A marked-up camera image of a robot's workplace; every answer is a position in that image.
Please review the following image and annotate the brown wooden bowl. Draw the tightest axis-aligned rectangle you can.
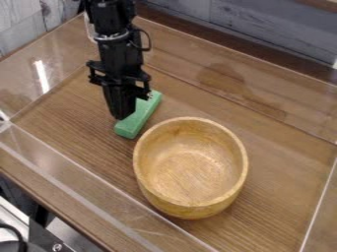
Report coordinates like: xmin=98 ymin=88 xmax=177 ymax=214
xmin=133 ymin=116 xmax=249 ymax=220

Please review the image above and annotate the green rectangular block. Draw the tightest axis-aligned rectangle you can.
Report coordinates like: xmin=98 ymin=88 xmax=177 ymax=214
xmin=114 ymin=91 xmax=162 ymax=139

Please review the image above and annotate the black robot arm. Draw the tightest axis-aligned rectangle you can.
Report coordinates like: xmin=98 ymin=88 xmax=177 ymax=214
xmin=85 ymin=0 xmax=152 ymax=120

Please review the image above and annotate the black cable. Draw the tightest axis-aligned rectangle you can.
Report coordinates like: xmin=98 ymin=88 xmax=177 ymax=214
xmin=0 ymin=222 xmax=31 ymax=252

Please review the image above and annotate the black metal table frame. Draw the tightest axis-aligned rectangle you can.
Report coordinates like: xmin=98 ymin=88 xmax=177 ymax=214
xmin=0 ymin=175 xmax=105 ymax=252

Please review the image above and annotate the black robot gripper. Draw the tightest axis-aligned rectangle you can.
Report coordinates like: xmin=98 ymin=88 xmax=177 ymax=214
xmin=88 ymin=31 xmax=152 ymax=119

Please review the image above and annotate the clear acrylic tray enclosure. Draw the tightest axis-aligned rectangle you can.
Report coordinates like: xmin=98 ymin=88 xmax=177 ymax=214
xmin=0 ymin=19 xmax=337 ymax=252

